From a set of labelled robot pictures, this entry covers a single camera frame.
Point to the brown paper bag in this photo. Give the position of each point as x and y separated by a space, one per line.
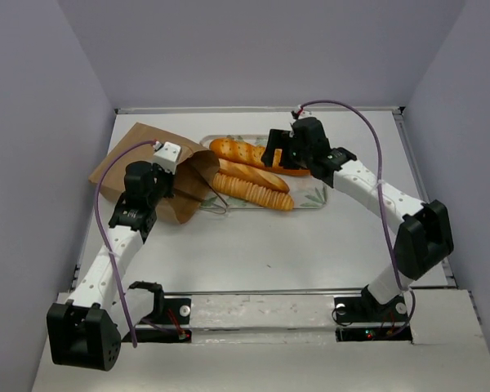
193 179

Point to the long seeded fake baguette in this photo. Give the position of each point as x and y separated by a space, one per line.
238 151

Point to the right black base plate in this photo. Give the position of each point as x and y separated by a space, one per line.
356 324

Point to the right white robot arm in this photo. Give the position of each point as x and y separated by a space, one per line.
423 233

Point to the aluminium front rail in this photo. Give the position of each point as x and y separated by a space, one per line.
350 291

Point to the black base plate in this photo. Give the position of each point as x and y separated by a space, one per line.
356 324
171 326

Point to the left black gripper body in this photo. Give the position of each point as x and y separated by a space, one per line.
163 181

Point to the ridged orange fake bread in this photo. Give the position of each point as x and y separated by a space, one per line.
252 193

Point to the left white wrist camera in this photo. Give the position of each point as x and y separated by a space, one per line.
166 156

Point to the floral leaf print tray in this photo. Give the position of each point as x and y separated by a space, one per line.
306 192

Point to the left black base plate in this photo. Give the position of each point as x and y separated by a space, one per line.
171 326

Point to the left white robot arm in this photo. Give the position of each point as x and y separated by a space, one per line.
87 330

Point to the pale crusty fake bread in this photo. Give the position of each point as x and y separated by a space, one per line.
253 175

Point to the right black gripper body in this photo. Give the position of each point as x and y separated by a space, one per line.
300 157

